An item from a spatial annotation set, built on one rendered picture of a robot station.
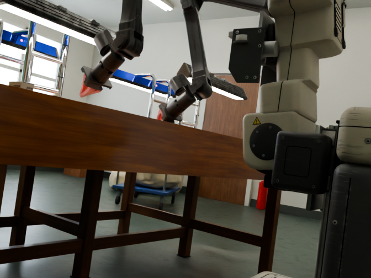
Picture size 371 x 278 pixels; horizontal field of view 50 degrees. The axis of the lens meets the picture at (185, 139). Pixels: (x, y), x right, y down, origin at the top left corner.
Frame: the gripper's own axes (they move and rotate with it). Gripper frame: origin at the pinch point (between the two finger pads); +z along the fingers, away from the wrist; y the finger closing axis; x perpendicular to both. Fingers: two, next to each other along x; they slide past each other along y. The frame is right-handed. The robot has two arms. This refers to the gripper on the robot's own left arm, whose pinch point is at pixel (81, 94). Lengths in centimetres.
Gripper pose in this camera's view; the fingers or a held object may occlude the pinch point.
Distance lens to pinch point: 138.3
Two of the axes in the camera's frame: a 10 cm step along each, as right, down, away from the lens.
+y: -5.9, -1.1, -8.0
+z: -6.9, 5.9, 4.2
